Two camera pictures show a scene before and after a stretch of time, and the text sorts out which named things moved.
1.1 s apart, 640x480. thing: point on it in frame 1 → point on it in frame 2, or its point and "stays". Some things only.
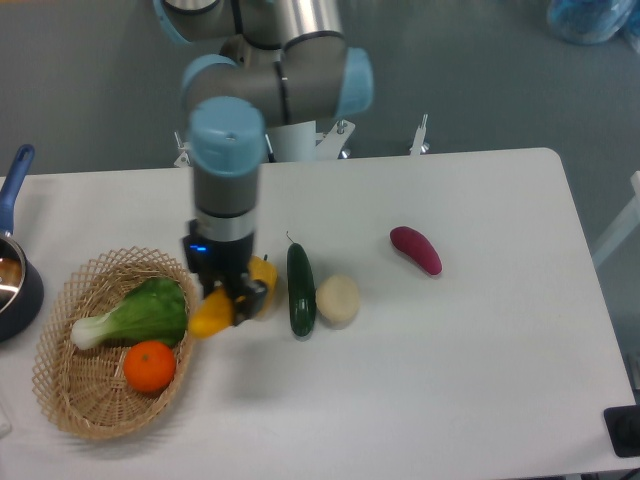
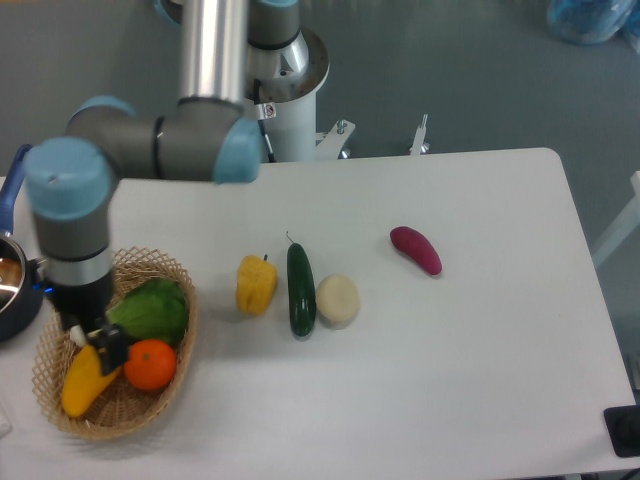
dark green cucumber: [301, 290] stays
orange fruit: [149, 366] stays
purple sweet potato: [418, 246] stays
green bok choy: [155, 310] stays
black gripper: [225, 264] → [83, 309]
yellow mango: [212, 314] → [84, 379]
